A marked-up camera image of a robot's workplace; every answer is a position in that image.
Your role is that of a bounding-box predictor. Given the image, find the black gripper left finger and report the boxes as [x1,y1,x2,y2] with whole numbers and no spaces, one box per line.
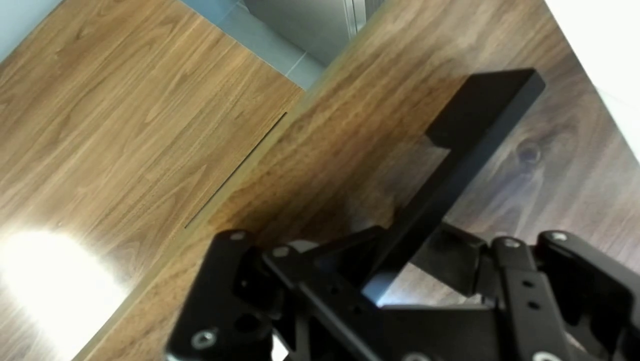
[164,227,400,361]

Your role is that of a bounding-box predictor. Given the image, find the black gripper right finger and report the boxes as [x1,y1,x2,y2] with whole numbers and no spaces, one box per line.
[425,224,640,361]

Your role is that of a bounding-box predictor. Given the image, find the wooden cabinet door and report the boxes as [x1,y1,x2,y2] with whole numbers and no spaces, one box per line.
[0,0,301,361]
[80,0,640,361]

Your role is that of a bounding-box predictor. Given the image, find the black right door handle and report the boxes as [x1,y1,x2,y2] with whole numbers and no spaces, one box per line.
[361,68,546,300]

